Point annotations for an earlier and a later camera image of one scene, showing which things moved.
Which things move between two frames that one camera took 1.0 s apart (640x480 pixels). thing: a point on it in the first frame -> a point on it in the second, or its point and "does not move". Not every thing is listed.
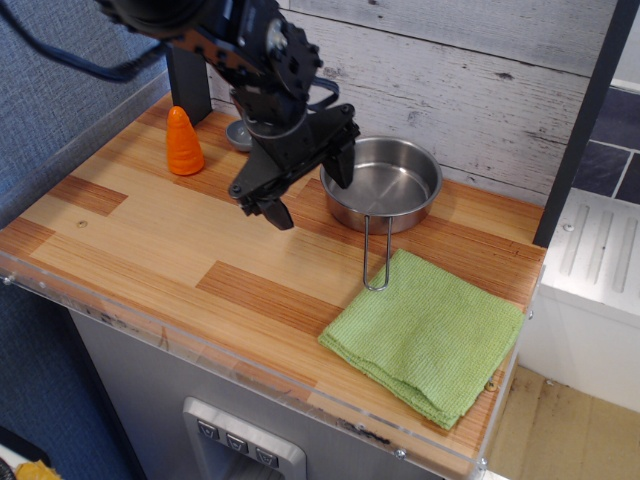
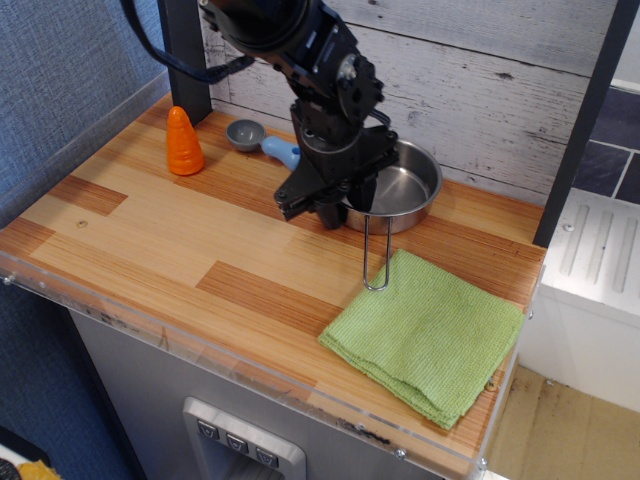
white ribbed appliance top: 594,250 does not move
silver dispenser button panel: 228,446 does not move
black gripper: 276,162 -> 340,157
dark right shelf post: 588,116 does not move
